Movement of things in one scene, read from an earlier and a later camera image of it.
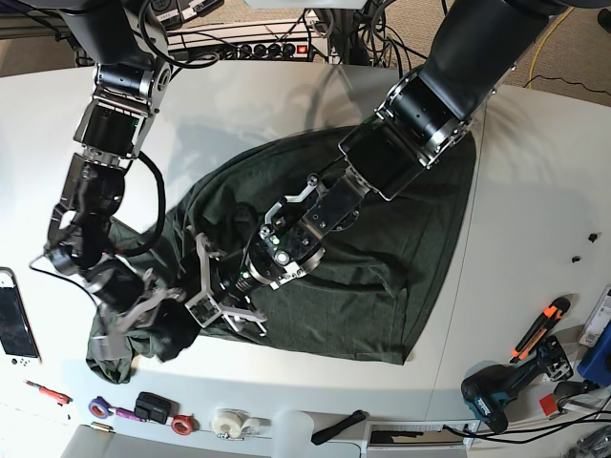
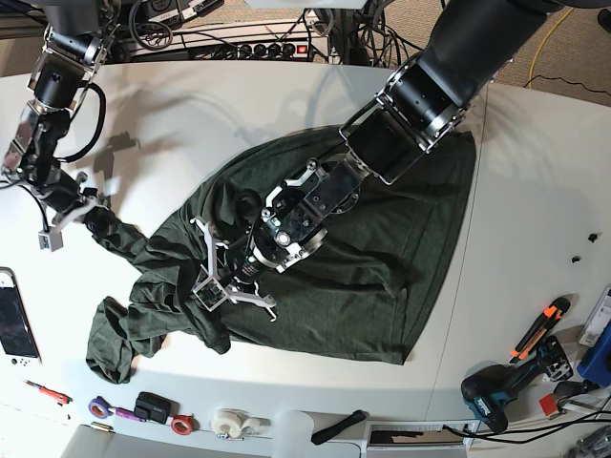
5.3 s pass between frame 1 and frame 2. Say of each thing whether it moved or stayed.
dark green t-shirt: stayed
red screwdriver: stayed
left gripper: moved
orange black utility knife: stayed
